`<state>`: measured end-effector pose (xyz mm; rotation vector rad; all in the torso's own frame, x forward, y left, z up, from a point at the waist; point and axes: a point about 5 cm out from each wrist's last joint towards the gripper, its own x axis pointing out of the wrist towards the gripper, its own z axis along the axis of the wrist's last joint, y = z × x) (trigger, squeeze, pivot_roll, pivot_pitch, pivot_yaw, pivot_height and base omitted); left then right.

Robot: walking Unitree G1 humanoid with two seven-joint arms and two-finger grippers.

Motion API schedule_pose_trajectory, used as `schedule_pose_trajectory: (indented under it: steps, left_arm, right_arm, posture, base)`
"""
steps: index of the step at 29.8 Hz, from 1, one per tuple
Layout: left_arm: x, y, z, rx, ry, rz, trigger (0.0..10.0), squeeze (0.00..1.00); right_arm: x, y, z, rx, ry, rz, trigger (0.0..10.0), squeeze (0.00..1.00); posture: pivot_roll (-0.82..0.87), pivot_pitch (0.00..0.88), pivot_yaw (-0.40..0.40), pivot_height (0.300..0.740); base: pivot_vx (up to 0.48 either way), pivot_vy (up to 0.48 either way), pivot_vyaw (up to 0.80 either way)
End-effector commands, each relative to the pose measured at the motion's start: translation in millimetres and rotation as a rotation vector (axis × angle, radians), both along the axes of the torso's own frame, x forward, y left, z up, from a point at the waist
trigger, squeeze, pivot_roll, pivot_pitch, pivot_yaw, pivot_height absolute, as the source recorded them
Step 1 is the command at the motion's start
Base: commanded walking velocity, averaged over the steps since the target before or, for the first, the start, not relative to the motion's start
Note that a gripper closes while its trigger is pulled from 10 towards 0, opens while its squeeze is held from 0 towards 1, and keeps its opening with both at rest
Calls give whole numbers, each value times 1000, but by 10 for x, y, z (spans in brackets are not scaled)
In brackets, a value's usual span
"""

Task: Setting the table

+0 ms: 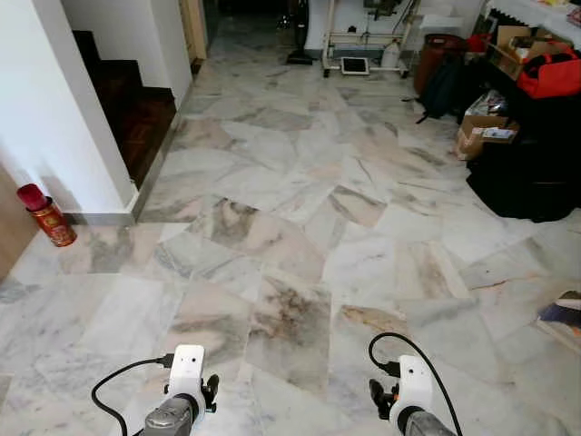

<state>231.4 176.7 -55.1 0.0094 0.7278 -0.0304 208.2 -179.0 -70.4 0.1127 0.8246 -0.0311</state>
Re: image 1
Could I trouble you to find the red cylindrical tin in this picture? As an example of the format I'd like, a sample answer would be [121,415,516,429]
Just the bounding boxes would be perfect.
[15,183,78,249]

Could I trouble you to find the brown wooden panel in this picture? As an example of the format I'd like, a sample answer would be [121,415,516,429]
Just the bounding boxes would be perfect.
[0,163,44,281]

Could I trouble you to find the black cloth covered furniture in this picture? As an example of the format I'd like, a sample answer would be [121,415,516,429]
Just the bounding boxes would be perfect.
[466,80,581,224]

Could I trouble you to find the small filled cardboard box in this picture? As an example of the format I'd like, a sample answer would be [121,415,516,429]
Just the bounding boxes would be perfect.
[455,90,520,162]

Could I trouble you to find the dark wooden staircase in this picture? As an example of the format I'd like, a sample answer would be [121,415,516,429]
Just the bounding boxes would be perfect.
[72,30,179,189]

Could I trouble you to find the black backpack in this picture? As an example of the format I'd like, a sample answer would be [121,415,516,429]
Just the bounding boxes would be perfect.
[416,54,475,125]

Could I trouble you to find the white framed tablet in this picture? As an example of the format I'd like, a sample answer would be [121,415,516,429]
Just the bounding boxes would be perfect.
[340,56,371,76]

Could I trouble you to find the brown round bin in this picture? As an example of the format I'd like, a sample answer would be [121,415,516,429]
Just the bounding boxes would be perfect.
[415,34,466,94]

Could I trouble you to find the black upright vacuum cleaner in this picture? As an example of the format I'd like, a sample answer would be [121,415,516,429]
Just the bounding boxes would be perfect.
[285,0,315,66]

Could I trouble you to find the white wheeled rack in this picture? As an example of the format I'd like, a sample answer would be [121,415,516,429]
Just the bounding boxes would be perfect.
[321,0,420,77]

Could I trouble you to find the large open cardboard box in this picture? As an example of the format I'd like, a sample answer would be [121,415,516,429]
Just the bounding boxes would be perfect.
[488,25,566,81]

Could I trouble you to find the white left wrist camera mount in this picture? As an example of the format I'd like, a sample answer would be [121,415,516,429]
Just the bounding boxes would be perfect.
[167,345,206,401]

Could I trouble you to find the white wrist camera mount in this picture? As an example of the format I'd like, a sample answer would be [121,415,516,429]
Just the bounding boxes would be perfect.
[389,354,433,428]
[167,345,206,401]

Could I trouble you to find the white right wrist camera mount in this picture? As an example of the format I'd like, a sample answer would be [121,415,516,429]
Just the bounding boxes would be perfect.
[389,354,433,428]

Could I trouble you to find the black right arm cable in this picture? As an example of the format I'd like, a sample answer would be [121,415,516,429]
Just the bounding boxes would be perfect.
[368,332,465,436]

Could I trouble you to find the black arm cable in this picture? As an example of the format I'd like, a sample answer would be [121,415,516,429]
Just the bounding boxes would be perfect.
[368,332,465,436]
[91,355,175,436]

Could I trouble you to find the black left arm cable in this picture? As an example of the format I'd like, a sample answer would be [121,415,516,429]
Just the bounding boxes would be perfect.
[91,355,175,436]

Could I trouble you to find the red bag with black straps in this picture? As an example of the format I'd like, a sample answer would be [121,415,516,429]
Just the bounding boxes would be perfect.
[517,49,581,100]

